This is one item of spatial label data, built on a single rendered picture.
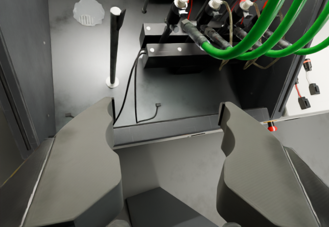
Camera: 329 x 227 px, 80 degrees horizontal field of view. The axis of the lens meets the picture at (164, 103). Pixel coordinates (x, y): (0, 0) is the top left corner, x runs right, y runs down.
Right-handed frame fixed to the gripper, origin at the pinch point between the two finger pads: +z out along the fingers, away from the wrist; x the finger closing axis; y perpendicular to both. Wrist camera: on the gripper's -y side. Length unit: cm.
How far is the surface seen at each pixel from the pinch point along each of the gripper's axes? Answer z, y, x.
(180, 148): 103, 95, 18
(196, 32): 25.5, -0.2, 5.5
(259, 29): 11.2, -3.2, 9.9
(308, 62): 51, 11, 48
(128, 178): 82, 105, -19
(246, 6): 38.5, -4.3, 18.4
